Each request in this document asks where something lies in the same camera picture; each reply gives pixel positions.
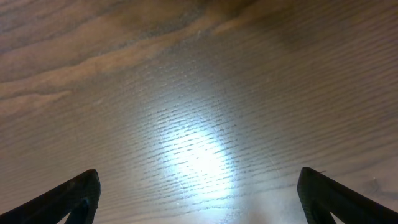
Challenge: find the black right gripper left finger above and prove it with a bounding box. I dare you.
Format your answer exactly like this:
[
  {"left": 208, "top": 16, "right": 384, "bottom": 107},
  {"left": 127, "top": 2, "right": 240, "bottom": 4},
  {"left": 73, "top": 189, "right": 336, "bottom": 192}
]
[{"left": 1, "top": 169, "right": 101, "bottom": 224}]

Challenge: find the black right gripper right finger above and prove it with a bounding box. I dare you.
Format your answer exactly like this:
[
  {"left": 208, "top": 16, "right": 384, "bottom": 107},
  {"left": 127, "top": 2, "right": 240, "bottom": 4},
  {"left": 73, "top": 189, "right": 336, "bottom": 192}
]
[{"left": 297, "top": 167, "right": 397, "bottom": 224}]

